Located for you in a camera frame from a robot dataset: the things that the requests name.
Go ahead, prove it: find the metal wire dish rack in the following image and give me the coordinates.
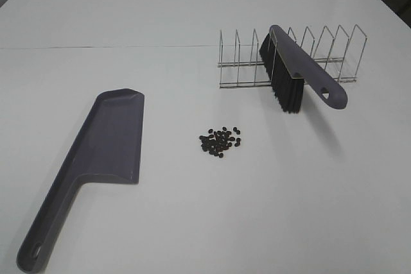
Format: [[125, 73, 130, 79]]
[[217, 24, 368, 89]]

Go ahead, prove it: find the pile of coffee beans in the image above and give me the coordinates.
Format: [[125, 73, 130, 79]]
[[198, 126, 241, 158]]

